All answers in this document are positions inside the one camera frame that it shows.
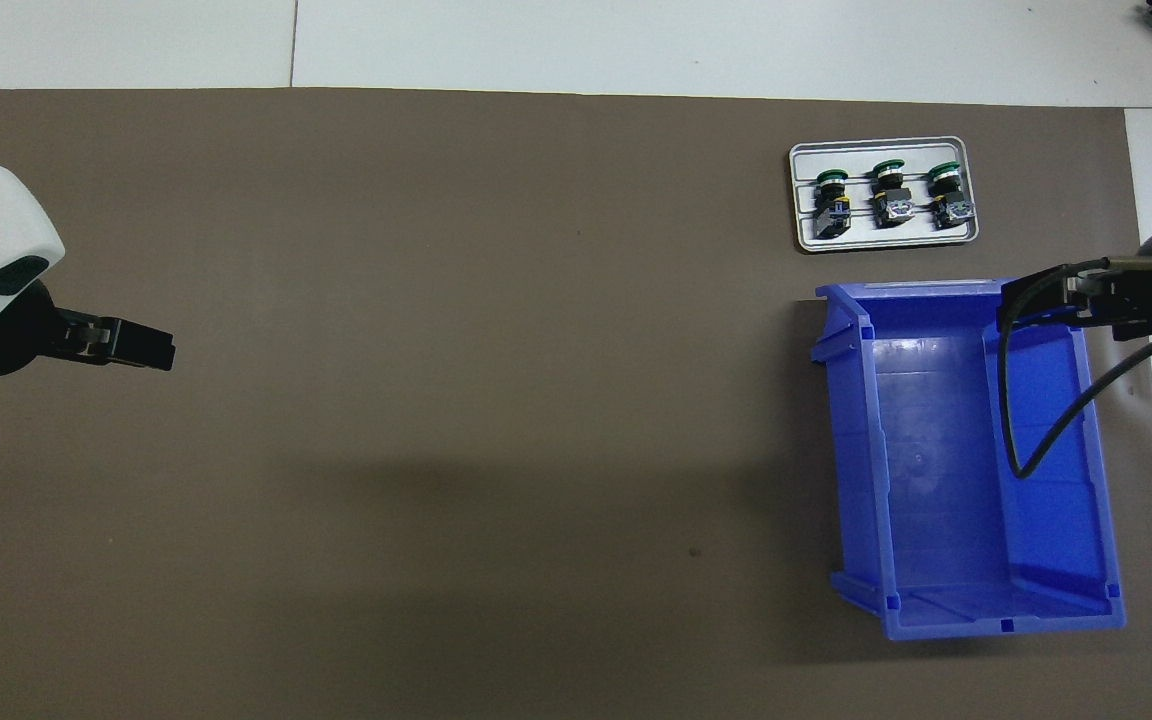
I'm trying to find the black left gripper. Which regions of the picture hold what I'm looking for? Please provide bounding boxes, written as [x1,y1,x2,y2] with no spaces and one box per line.
[0,280,175,377]

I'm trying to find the green push button switch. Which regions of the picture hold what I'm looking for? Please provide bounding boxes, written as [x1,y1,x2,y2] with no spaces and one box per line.
[926,160,977,233]
[868,158,917,229]
[811,167,855,241]

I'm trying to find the grey metal tray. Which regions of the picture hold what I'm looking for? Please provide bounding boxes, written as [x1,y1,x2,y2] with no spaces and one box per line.
[788,136,981,253]

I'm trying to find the blue plastic storage bin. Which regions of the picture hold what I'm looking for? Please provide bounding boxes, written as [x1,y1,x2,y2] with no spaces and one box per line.
[809,278,1127,642]

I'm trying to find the brown table mat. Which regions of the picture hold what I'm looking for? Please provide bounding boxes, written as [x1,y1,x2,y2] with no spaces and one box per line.
[0,88,1152,720]

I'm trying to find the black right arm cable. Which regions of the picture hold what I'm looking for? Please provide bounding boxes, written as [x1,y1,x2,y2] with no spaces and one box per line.
[996,255,1152,479]

